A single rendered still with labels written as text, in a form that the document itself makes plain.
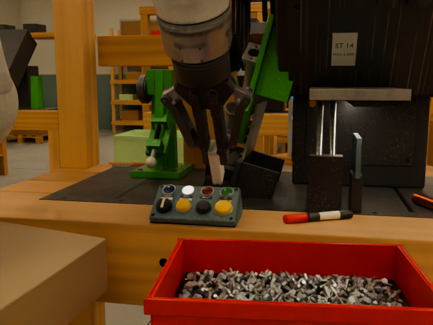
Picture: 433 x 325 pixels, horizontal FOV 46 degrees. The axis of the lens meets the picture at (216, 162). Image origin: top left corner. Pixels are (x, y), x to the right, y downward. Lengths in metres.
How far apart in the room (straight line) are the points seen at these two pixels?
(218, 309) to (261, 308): 0.04
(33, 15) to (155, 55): 11.53
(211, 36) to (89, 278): 0.35
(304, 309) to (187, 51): 0.32
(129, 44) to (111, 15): 10.57
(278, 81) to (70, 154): 0.77
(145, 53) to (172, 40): 0.96
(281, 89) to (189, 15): 0.49
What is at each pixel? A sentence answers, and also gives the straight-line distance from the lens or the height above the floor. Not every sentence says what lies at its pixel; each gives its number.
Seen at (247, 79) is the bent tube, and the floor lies 1.14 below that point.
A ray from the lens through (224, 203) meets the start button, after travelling 0.87.
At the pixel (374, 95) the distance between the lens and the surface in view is 0.88.
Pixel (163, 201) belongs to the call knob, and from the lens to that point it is 0.90.
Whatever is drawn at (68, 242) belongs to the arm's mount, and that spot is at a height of 0.93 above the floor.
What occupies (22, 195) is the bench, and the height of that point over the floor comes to 0.88.
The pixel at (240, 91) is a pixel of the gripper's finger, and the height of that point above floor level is 1.13.
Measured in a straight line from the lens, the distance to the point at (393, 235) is 0.87.
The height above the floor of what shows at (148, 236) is 0.88.
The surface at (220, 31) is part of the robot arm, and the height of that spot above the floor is 1.20.
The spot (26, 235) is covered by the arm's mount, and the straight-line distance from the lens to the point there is 0.77.
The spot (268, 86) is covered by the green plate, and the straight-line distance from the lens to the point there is 1.06.
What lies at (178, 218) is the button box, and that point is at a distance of 0.88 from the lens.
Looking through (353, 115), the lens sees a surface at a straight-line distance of 1.22.
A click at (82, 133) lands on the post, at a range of 1.58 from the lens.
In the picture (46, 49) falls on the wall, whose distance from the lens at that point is 12.86.
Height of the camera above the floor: 1.15
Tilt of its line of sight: 9 degrees down
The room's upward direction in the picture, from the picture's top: straight up
